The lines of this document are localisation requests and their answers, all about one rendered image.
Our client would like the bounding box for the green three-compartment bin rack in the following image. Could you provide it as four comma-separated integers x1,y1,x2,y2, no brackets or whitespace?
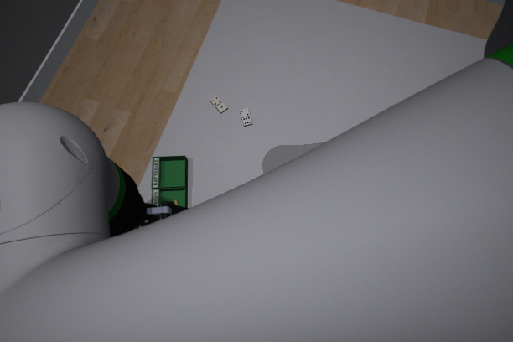
152,156,188,208

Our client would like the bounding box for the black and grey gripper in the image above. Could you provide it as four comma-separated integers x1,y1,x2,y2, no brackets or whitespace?
116,194,188,236

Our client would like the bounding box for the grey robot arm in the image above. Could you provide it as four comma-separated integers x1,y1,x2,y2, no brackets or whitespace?
0,0,513,342

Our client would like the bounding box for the white domino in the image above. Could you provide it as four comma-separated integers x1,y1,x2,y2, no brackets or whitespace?
240,108,252,127
210,96,228,113

